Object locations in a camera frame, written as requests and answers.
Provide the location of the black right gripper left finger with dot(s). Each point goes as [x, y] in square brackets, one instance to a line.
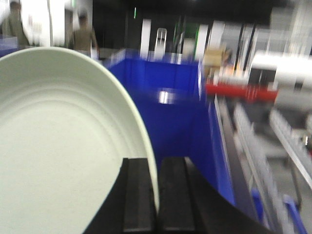
[129, 207]

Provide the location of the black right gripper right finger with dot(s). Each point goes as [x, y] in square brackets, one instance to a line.
[190, 205]

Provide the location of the pale green plate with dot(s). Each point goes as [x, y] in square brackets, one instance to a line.
[67, 125]

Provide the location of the blue bin right on shelf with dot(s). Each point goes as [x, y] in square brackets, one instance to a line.
[180, 119]

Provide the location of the red bar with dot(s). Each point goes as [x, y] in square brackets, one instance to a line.
[249, 93]

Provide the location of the person in olive shirt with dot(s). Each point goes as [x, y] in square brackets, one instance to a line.
[83, 38]

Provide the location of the person at far left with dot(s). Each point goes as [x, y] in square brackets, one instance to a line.
[12, 25]

